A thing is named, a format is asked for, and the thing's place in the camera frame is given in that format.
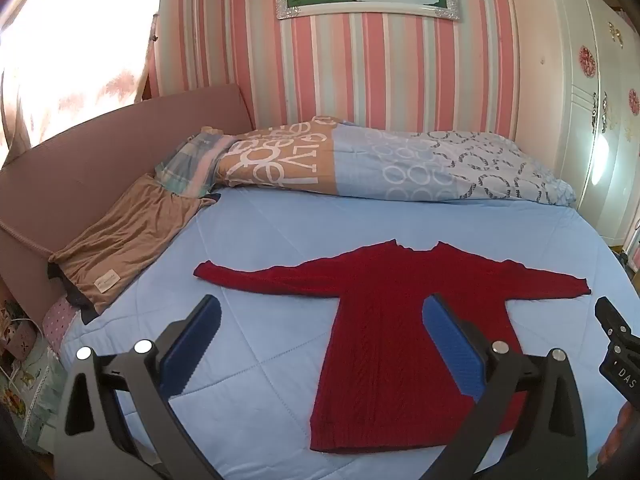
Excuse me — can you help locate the red knitted sweater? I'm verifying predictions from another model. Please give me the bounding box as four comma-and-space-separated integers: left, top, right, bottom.
193, 240, 592, 456

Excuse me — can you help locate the pink dotted mattress cover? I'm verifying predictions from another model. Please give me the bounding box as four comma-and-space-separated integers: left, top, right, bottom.
42, 305, 83, 356

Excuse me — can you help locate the pink padded headboard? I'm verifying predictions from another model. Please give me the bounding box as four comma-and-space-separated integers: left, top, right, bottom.
0, 83, 256, 331

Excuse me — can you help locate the pastel checked pillow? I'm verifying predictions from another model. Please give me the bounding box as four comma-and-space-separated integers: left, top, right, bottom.
155, 127, 236, 196

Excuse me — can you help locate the blue and tan printed duvet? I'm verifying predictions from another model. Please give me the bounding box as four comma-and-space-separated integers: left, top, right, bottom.
212, 115, 577, 207

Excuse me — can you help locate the colourful printed cloth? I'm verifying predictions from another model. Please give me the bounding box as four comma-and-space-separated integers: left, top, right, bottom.
0, 300, 66, 456

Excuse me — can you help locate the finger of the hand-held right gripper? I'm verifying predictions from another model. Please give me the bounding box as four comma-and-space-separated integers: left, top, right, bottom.
594, 297, 640, 356

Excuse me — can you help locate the white wardrobe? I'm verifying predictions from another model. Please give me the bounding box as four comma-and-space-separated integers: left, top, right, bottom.
507, 0, 640, 248

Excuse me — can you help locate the dark cloth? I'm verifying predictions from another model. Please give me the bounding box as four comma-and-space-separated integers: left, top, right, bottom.
47, 260, 101, 326

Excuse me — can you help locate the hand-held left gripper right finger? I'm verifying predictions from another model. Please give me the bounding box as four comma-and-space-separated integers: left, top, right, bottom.
421, 292, 591, 480

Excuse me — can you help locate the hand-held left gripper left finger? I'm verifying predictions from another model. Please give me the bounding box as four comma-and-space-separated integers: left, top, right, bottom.
52, 294, 223, 480

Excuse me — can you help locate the person's right hand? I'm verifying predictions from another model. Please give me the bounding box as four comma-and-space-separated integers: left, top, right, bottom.
597, 402, 640, 478

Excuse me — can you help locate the light blue quilted bed sheet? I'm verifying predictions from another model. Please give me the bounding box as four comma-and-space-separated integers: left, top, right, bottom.
60, 187, 640, 480

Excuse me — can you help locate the brown pillow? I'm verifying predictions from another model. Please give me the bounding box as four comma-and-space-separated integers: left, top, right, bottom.
48, 174, 221, 316

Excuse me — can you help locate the bright window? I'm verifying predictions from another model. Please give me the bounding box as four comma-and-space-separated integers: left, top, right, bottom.
0, 0, 166, 161

